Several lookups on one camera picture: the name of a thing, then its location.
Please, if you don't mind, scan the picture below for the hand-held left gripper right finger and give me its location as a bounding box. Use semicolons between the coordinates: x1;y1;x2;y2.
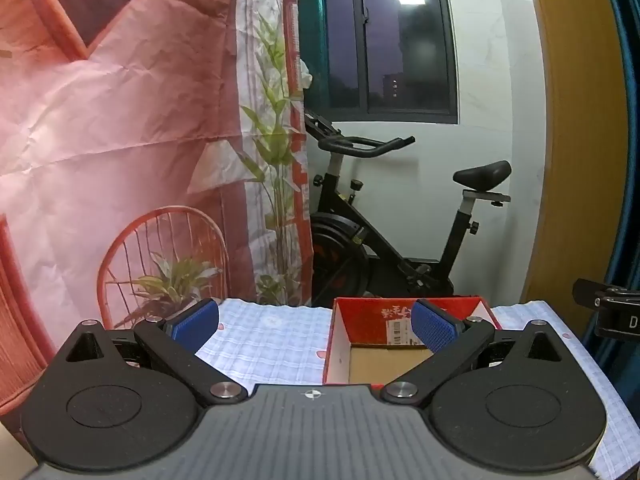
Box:
382;298;576;407

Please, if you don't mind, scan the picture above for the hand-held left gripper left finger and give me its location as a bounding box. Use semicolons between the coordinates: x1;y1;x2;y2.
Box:
55;297;248;407

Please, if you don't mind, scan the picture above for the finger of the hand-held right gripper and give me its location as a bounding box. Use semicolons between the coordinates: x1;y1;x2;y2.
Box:
574;278;621;308

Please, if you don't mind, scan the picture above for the red strawberry print cardboard box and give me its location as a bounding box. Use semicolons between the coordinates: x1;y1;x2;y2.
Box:
322;295;503;386

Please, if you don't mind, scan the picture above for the black exercise bike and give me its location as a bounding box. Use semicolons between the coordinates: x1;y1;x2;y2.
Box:
302;110;513;308

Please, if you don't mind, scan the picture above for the yellow wooden panel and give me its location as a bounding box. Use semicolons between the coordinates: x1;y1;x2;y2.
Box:
520;0;631;346

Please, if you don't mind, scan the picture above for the blue hoop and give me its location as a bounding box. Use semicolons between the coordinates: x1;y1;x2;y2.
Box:
585;0;640;351

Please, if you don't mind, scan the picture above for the printed pink backdrop cloth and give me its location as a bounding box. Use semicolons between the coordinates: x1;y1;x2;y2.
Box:
0;0;316;411

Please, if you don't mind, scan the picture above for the dark framed window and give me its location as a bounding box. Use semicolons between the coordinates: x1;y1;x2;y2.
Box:
297;0;459;126

